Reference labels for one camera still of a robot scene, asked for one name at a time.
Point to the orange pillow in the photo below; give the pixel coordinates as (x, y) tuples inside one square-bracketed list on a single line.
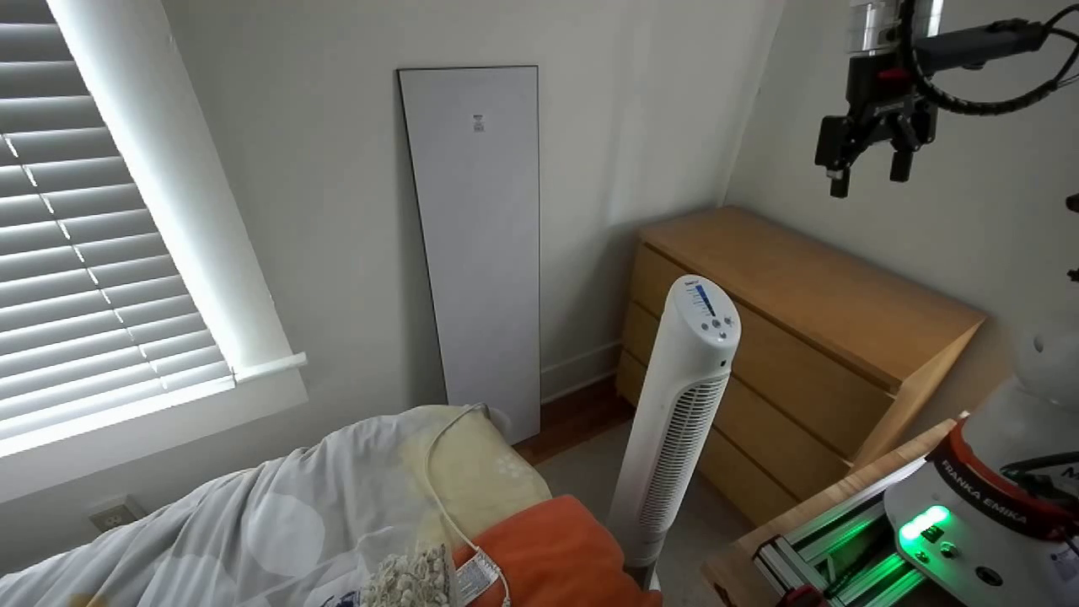
[(559, 555)]

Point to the cream yellow pillow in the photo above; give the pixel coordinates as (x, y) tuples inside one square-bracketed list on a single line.
[(466, 470)]

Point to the white bed duvet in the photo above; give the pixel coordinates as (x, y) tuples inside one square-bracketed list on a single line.
[(352, 519)]

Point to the white leaning panel board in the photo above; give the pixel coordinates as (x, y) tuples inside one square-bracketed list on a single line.
[(474, 144)]

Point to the wooden chest of drawers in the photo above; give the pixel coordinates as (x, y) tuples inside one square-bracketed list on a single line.
[(837, 354)]

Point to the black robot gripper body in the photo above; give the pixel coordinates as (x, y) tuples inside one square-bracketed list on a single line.
[(882, 106)]

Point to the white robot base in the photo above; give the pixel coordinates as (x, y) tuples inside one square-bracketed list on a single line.
[(994, 514)]

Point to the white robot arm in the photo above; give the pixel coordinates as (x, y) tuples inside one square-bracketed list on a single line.
[(885, 25)]

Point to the white tower fan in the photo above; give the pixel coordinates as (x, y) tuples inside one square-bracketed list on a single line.
[(684, 393)]

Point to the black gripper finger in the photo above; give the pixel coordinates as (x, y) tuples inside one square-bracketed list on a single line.
[(903, 164), (837, 184)]

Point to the white window blinds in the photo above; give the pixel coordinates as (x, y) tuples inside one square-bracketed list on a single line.
[(92, 307)]

